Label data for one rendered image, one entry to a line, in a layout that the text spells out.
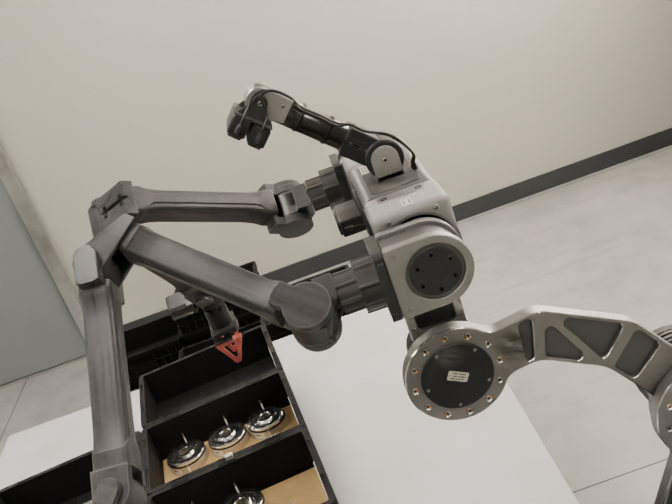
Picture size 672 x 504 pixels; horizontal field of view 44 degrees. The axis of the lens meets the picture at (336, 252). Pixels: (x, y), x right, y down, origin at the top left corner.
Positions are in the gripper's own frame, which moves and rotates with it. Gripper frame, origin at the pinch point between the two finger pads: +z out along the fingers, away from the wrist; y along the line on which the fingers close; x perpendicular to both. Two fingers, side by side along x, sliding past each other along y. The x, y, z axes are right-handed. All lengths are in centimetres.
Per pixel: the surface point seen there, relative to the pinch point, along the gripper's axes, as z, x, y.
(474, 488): 38, 39, 38
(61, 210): 14, -78, -286
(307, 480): 23.5, 4.5, 27.8
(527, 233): 109, 152, -212
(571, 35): 28, 223, -253
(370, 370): 37, 31, -28
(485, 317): 108, 99, -147
